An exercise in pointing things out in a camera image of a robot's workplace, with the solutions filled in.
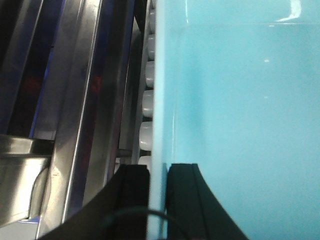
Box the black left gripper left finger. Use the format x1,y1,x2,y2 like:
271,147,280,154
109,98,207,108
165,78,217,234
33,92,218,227
42,164,150,240

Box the steel shelf rails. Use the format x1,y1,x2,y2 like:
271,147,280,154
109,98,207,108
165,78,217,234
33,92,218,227
0,0,150,240

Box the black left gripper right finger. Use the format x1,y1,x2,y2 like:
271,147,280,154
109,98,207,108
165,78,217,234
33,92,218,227
165,163,248,240

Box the white roller track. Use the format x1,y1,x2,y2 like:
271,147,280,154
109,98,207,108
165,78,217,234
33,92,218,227
135,0,157,169

